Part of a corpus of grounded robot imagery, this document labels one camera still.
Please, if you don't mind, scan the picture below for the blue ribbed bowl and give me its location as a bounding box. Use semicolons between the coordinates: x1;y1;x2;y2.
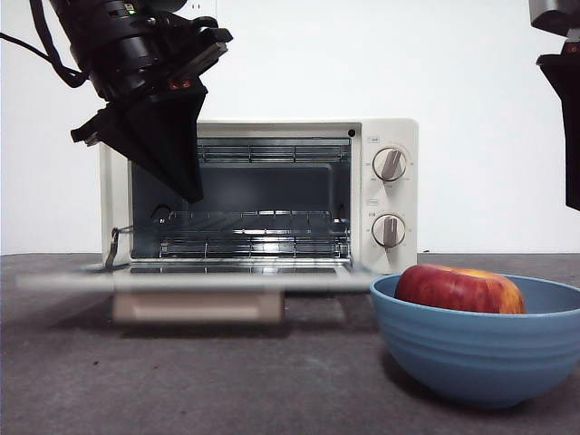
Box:
369;273;580;411

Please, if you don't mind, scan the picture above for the large beige oven knob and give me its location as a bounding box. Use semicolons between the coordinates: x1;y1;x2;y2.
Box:
372;146;408;183

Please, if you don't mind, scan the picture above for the oven wire rack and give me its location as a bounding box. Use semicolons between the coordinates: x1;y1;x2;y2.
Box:
135;209;353;237

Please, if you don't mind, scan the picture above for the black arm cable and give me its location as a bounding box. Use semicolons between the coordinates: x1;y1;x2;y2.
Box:
0;0;90;88

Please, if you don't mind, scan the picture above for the cream toaster oven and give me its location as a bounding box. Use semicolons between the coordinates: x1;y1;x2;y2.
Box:
99;118;419;276

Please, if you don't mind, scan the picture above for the red apple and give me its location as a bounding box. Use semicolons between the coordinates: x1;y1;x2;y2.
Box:
393;264;527;315

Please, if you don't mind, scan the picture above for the small beige oven knob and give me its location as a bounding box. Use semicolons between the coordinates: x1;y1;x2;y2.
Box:
372;213;407;248

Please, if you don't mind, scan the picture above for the oven door with beige handle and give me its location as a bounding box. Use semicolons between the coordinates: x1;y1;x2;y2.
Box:
15;261;378;325

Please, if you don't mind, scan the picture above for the pale grey camera box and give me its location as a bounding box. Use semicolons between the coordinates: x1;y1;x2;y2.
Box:
528;0;580;38

